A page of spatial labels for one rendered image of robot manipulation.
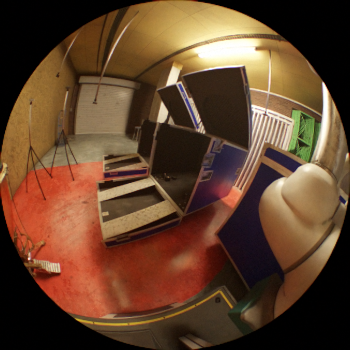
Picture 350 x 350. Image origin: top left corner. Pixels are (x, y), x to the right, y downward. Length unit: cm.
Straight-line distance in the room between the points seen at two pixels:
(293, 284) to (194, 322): 53
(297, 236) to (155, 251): 99
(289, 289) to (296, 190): 20
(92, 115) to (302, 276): 656
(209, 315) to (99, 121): 668
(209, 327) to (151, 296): 47
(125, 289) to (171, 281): 36
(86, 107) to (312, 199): 657
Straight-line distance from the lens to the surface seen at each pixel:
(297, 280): 27
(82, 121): 642
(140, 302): 97
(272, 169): 77
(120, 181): 160
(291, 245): 25
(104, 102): 639
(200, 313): 71
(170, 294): 99
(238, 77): 128
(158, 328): 68
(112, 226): 114
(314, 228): 26
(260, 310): 34
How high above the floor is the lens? 96
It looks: 25 degrees down
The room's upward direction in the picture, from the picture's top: 15 degrees clockwise
